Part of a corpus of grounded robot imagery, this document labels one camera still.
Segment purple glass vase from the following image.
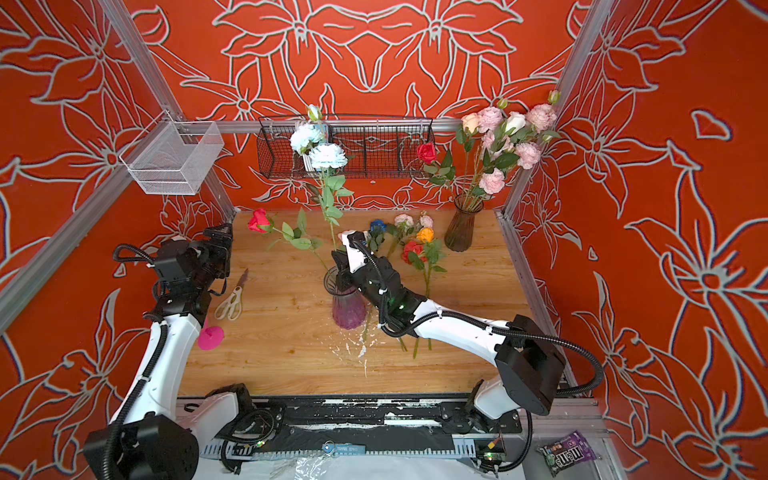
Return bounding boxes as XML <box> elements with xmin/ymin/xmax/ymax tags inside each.
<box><xmin>324</xmin><ymin>267</ymin><xmax>367</xmax><ymax>330</ymax></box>

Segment red rosebud stem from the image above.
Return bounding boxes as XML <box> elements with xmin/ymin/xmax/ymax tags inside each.
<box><xmin>248</xmin><ymin>208</ymin><xmax>329</xmax><ymax>271</ymax></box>

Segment large red rose stem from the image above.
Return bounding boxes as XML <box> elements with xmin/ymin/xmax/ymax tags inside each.
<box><xmin>400</xmin><ymin>239</ymin><xmax>433</xmax><ymax>355</ymax></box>

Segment pink mottled flower stem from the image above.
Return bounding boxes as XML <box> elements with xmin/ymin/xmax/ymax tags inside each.
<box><xmin>386</xmin><ymin>214</ymin><xmax>416</xmax><ymax>258</ymax></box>

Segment orange yellow rose stem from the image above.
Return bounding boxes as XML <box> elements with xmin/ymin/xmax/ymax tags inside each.
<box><xmin>413</xmin><ymin>226</ymin><xmax>448</xmax><ymax>361</ymax></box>

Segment brown glass vase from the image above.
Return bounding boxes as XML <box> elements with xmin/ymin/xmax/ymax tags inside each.
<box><xmin>444</xmin><ymin>194</ymin><xmax>484</xmax><ymax>252</ymax></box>

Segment pale blue flower stem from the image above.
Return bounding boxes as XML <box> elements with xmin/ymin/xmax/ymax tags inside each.
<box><xmin>289</xmin><ymin>104</ymin><xmax>353</xmax><ymax>250</ymax></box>

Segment pink peony stem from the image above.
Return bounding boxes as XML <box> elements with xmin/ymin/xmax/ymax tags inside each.
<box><xmin>465</xmin><ymin>169</ymin><xmax>506</xmax><ymax>210</ymax></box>

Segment pink carnation stem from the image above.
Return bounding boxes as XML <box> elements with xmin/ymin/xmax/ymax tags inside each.
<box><xmin>515</xmin><ymin>142</ymin><xmax>541</xmax><ymax>170</ymax></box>

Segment peach rose stem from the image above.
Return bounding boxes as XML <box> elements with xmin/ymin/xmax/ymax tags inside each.
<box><xmin>460</xmin><ymin>113</ymin><xmax>483</xmax><ymax>198</ymax></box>

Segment pale pink flower stem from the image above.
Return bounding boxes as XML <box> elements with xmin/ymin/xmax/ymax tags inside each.
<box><xmin>477</xmin><ymin>106</ymin><xmax>509</xmax><ymax>153</ymax></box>

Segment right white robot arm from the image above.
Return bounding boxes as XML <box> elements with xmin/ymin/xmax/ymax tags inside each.
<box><xmin>332</xmin><ymin>231</ymin><xmax>605</xmax><ymax>420</ymax></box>

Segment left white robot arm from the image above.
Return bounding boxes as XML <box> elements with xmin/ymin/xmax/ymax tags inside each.
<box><xmin>84</xmin><ymin>223</ymin><xmax>239</xmax><ymax>479</ymax></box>

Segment pink plastic cup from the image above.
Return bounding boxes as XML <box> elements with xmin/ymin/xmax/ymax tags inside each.
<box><xmin>197</xmin><ymin>319</ymin><xmax>225</xmax><ymax>351</ymax></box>

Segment small pink rose stem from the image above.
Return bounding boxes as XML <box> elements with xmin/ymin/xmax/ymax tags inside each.
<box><xmin>419</xmin><ymin>212</ymin><xmax>434</xmax><ymax>229</ymax></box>

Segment clear plastic bin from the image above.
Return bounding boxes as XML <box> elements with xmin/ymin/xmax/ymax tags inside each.
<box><xmin>118</xmin><ymin>111</ymin><xmax>224</xmax><ymax>196</ymax></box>

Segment purple candy bag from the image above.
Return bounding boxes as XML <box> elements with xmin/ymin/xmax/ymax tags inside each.
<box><xmin>535</xmin><ymin>431</ymin><xmax>601</xmax><ymax>478</ymax></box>

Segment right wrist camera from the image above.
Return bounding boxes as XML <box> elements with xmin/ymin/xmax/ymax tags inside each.
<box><xmin>339</xmin><ymin>230</ymin><xmax>367</xmax><ymax>273</ymax></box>

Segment white handled scissors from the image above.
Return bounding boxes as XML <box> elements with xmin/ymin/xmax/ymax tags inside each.
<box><xmin>214</xmin><ymin>269</ymin><xmax>249</xmax><ymax>321</ymax></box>

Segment black wire basket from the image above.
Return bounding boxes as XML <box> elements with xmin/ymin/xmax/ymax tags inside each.
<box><xmin>256</xmin><ymin>114</ymin><xmax>434</xmax><ymax>179</ymax></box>

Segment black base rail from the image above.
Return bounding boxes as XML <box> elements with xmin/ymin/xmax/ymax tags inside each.
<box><xmin>201</xmin><ymin>393</ymin><xmax>525</xmax><ymax>461</ymax></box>

